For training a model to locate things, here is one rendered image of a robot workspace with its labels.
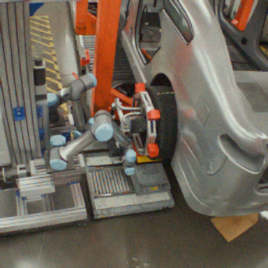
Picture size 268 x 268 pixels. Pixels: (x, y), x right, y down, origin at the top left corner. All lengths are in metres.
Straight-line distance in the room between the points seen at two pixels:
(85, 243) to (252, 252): 1.66
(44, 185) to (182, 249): 1.45
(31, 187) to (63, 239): 0.76
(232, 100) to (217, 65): 0.29
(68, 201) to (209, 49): 1.82
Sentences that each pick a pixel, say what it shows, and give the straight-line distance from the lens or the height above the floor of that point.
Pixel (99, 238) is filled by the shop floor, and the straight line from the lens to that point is 2.98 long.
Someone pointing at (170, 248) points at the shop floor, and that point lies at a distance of 3.03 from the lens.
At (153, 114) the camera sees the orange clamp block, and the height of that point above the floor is 1.14.
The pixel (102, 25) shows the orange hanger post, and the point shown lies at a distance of 2.60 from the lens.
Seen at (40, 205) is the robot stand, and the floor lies 0.21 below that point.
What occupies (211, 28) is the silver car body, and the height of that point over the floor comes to 1.84.
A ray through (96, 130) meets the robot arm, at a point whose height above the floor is 1.30.
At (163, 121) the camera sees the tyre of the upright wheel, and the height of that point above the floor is 1.08.
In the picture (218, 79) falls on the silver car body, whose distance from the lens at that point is 1.95.
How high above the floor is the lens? 2.66
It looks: 44 degrees down
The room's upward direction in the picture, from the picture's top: 11 degrees clockwise
